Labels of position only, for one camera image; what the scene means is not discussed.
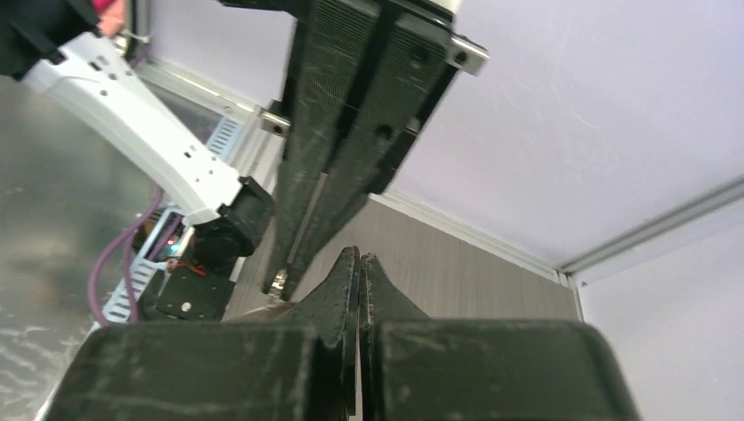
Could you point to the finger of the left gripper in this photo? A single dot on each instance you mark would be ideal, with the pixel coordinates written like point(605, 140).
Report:
point(328, 48)
point(408, 64)

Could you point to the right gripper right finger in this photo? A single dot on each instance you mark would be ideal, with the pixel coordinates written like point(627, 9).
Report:
point(415, 367)

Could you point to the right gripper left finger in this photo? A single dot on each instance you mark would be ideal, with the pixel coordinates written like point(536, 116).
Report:
point(299, 366)

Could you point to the red handled metal keyring holder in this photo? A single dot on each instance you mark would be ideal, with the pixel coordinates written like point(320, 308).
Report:
point(276, 286)

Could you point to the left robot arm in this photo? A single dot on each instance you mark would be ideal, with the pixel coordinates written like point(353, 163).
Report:
point(57, 48)

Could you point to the white slotted cable duct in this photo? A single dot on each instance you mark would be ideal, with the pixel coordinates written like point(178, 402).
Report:
point(166, 239)

